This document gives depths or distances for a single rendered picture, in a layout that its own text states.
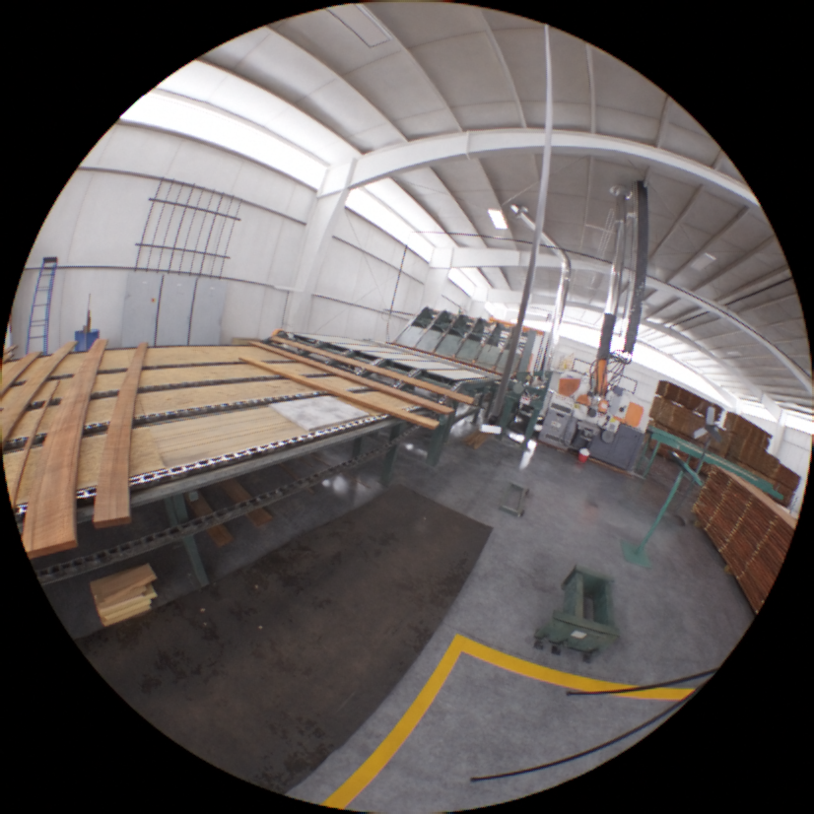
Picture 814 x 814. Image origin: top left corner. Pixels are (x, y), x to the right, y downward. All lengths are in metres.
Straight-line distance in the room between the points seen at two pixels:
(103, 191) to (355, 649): 7.97
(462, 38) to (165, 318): 7.59
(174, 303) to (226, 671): 6.22
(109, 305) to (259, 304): 4.12
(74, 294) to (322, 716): 7.27
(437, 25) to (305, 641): 7.09
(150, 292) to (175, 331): 1.09
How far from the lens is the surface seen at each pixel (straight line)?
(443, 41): 6.11
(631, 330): 6.68
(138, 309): 6.51
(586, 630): 1.94
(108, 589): 1.75
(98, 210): 7.39
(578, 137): 7.15
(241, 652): 1.62
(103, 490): 1.17
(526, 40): 5.97
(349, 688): 1.54
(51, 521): 1.14
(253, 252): 7.97
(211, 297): 6.85
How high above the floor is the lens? 1.50
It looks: 15 degrees down
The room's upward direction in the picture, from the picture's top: 13 degrees clockwise
